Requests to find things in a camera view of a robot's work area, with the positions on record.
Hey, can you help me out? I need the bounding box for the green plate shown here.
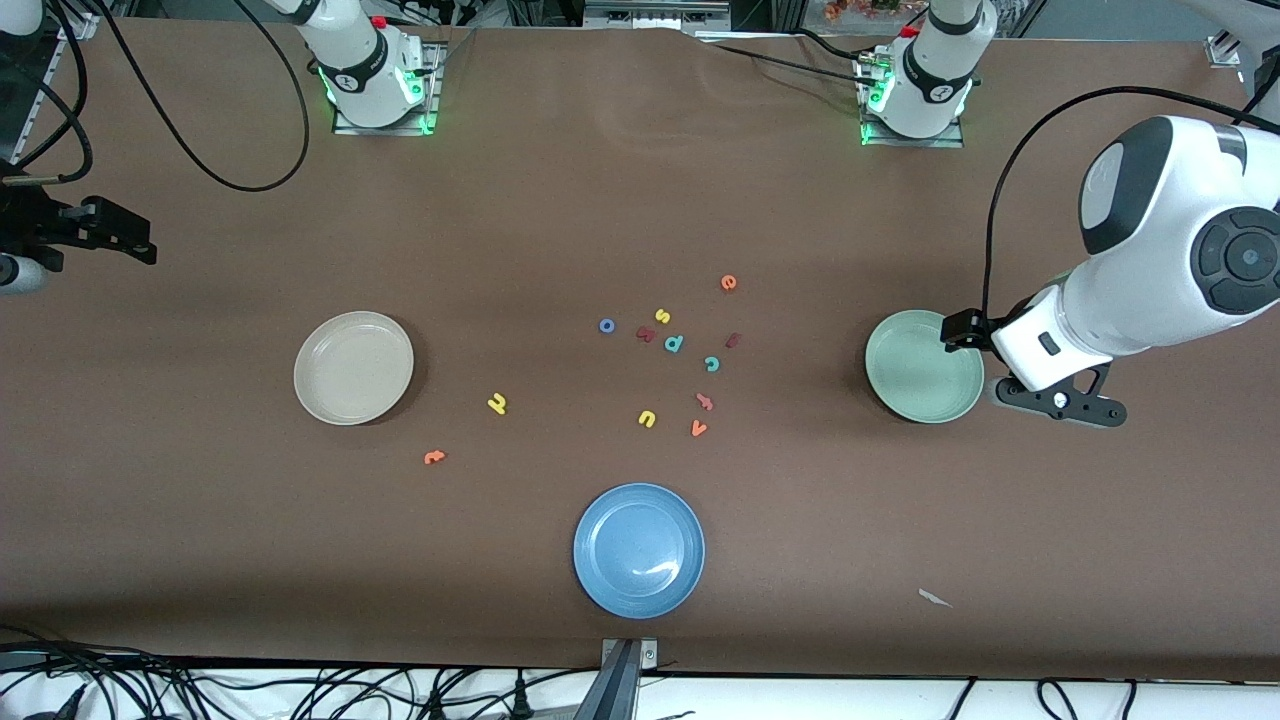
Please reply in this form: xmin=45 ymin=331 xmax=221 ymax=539
xmin=865 ymin=310 xmax=986 ymax=425

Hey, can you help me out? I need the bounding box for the beige plate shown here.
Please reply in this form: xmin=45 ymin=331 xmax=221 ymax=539
xmin=293 ymin=311 xmax=415 ymax=427

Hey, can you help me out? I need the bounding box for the brown paper table cover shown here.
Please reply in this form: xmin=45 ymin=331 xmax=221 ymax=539
xmin=0 ymin=20 xmax=1280 ymax=683

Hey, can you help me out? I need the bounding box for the blue plate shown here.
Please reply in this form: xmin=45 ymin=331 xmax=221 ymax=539
xmin=573 ymin=483 xmax=706 ymax=620

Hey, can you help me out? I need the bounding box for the grey equipment box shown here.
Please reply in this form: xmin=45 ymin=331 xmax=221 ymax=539
xmin=583 ymin=0 xmax=731 ymax=31

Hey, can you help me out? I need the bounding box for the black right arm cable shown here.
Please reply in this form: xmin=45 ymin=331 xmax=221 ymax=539
xmin=0 ymin=0 xmax=311 ymax=193

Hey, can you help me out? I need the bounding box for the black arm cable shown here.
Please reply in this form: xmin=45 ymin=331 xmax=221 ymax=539
xmin=982 ymin=85 xmax=1280 ymax=319
xmin=0 ymin=0 xmax=311 ymax=193

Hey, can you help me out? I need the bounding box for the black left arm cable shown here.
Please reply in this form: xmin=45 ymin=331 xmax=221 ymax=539
xmin=982 ymin=85 xmax=1280 ymax=319

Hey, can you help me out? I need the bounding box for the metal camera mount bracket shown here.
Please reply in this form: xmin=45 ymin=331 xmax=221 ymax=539
xmin=575 ymin=638 xmax=659 ymax=720

